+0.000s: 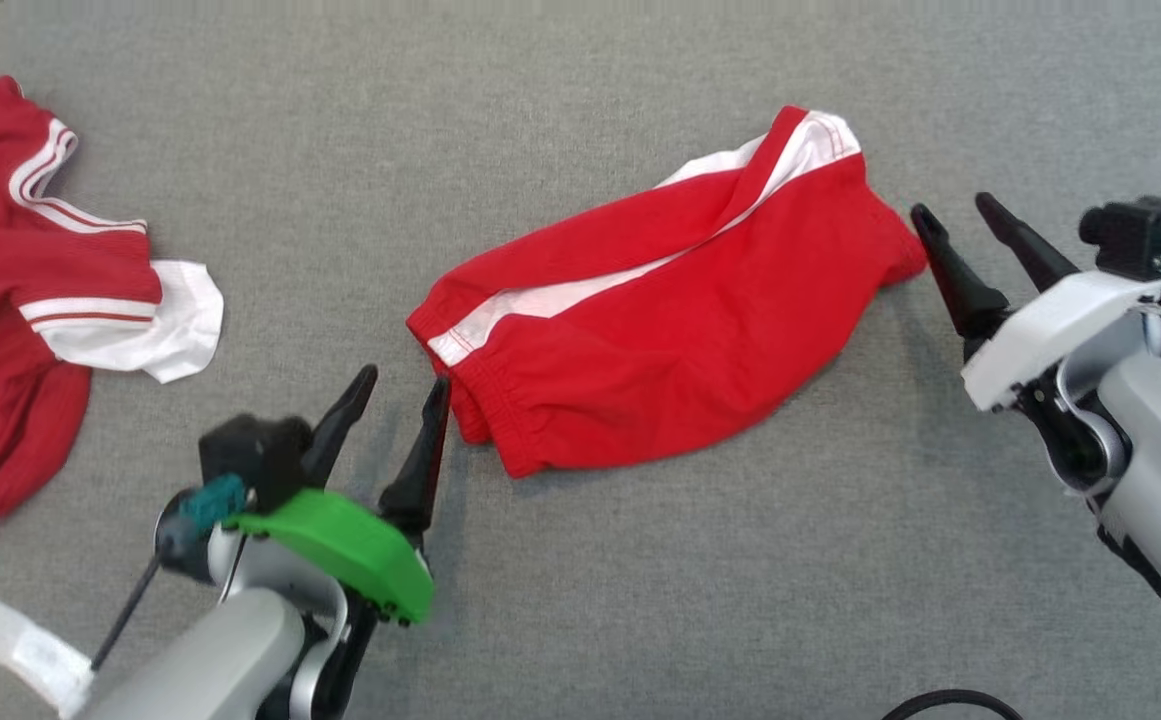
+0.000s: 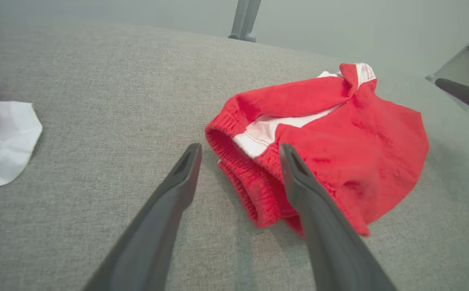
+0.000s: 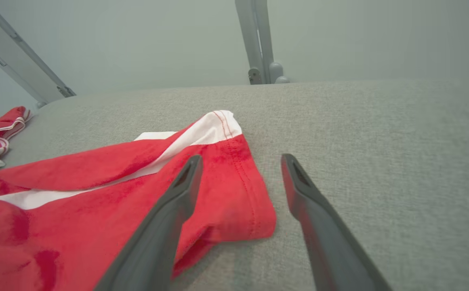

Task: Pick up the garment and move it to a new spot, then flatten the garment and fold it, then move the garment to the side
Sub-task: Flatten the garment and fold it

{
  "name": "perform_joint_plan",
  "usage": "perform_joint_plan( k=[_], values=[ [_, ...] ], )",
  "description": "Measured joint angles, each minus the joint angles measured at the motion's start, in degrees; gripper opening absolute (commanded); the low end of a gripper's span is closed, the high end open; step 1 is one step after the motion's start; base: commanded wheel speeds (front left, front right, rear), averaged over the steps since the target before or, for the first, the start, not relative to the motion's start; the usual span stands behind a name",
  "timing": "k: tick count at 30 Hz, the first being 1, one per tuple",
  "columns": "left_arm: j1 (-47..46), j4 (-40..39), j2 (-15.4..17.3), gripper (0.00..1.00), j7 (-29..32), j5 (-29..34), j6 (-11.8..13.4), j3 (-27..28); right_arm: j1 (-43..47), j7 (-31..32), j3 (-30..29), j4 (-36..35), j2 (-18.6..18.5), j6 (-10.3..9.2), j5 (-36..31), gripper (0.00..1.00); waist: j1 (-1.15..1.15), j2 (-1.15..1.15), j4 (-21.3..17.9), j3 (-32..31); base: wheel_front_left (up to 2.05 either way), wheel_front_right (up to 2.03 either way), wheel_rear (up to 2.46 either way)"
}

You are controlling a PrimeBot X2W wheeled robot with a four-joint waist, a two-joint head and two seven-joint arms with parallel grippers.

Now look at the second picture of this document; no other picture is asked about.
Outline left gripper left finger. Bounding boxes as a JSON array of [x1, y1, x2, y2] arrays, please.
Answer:
[[82, 142, 203, 291]]

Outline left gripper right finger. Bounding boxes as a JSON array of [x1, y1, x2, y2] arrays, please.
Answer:
[[279, 143, 399, 291]]

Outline red shorts with white stripe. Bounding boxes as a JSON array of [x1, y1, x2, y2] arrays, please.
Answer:
[[204, 63, 430, 237]]

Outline red jersey with white lining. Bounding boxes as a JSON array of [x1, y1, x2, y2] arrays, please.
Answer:
[[0, 77, 43, 193]]

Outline grey metal post with bracket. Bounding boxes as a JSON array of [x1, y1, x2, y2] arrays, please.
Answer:
[[228, 0, 262, 43]]

